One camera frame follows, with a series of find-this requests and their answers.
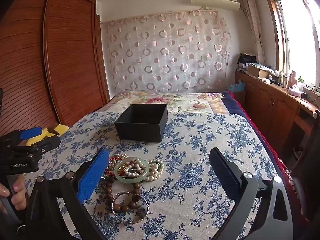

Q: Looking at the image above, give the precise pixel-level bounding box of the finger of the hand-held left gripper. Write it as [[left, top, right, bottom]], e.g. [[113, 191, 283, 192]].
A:
[[12, 135, 62, 160], [0, 127, 43, 151]]

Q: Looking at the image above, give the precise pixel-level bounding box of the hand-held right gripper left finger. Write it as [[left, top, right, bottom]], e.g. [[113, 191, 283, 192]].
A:
[[25, 148, 110, 240]]

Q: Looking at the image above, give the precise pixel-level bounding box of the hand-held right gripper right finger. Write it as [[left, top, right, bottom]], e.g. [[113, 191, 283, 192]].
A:
[[209, 147, 294, 240]]

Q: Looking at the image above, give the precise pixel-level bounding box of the red cord bracelet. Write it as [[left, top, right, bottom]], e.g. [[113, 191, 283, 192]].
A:
[[104, 154, 128, 178]]

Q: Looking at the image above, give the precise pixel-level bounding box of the white pearl bracelet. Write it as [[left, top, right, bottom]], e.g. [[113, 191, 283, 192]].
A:
[[124, 161, 147, 177]]

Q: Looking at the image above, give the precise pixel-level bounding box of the green jade bangle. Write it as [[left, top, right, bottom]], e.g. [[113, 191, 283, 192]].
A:
[[114, 157, 150, 182]]

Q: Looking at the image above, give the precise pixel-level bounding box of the silver metal bangle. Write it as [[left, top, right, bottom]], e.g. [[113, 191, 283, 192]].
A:
[[112, 191, 150, 224]]

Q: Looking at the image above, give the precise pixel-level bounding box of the brown wooden bead bracelet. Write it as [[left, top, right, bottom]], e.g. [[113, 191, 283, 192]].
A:
[[104, 177, 148, 214]]

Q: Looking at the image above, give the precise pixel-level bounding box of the black box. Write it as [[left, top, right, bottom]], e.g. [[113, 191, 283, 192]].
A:
[[114, 104, 168, 142]]

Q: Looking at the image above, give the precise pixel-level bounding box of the multi-strand pearl bracelet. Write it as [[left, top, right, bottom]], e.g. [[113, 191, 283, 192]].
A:
[[144, 159, 165, 182]]

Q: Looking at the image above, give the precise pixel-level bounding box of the person's left hand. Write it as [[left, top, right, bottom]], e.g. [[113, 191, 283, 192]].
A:
[[0, 174, 27, 213]]

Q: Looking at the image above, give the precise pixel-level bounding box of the yellow foam toy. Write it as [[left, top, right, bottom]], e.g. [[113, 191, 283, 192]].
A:
[[26, 124, 70, 147]]

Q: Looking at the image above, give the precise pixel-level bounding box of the blue floral bed sheet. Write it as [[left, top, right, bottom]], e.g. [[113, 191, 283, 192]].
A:
[[37, 112, 283, 240]]

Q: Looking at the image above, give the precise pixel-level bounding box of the dark blue red blanket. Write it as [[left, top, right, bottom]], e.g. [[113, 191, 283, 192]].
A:
[[222, 91, 300, 205]]

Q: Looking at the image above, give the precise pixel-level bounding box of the brown wooden wardrobe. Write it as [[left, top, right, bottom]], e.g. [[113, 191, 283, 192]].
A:
[[0, 0, 110, 137]]

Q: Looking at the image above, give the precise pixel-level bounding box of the long wooden cabinet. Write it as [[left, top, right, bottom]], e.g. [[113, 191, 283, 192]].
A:
[[235, 70, 320, 153]]

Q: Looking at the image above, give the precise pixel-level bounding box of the blue plastic bag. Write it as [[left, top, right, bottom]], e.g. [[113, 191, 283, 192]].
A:
[[227, 82, 245, 92]]

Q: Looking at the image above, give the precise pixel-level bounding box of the open cardboard box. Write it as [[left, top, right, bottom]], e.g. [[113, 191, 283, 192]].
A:
[[247, 64, 272, 79]]

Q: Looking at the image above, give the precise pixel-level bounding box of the white tissue box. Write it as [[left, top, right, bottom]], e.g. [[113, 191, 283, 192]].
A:
[[287, 85, 303, 97]]

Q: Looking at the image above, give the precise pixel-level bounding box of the pile of dark clothes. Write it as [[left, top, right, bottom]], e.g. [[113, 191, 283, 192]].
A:
[[237, 53, 258, 72]]

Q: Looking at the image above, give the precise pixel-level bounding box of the pink figurine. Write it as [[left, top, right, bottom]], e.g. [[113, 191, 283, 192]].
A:
[[287, 70, 299, 89]]

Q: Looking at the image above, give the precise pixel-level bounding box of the tied white window curtain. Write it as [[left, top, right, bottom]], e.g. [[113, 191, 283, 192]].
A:
[[240, 0, 265, 64]]

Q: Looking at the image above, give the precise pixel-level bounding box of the wooden framed window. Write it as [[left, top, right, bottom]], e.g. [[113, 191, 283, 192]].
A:
[[262, 0, 320, 88]]

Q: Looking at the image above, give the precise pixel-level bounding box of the circle patterned wall curtain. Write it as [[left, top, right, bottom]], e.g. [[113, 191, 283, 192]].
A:
[[101, 10, 231, 93]]

